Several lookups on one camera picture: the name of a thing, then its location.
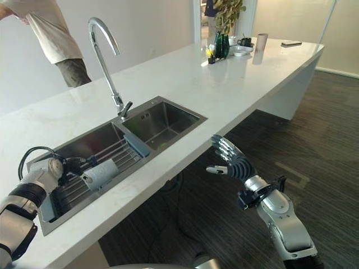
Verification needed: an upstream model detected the black holder with yellow items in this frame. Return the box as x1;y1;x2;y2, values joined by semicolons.
205;44;217;65

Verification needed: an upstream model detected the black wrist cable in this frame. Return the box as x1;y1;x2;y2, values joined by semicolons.
17;146;58;180

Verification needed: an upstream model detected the white patterned cup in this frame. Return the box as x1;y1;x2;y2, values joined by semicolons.
82;159;119;189

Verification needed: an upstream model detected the green leafy plant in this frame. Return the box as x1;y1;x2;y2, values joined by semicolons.
214;0;247;35

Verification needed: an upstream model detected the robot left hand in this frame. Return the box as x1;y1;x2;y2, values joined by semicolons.
59;156;99;192

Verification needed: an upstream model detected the black floor cable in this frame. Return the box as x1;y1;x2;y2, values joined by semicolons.
161;170;208;244

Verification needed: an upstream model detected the white bowl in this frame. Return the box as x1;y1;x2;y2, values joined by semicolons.
229;45;255;57

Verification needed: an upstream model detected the black mug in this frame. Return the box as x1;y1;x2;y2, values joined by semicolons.
237;36;255;47

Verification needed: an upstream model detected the dark green glass vase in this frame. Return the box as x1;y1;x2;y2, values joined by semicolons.
214;31;231;60

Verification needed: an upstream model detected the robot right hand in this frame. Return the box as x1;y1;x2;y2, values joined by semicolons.
206;134;257;183

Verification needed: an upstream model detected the stainless steel double sink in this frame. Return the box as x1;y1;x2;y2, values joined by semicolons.
26;96;209;238

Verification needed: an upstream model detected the tall beige cup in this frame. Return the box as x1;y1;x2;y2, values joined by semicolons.
256;33;269;52

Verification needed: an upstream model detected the robot silver torso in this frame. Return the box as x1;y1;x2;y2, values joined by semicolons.
111;251;223;269

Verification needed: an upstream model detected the chrome gooseneck faucet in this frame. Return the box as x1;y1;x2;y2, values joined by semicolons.
88;17;133;122

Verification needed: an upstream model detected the person in doorway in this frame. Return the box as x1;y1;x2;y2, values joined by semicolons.
204;0;223;18

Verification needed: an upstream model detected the roll-up sink drying rack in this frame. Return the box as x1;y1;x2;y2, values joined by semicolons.
38;134;151;224

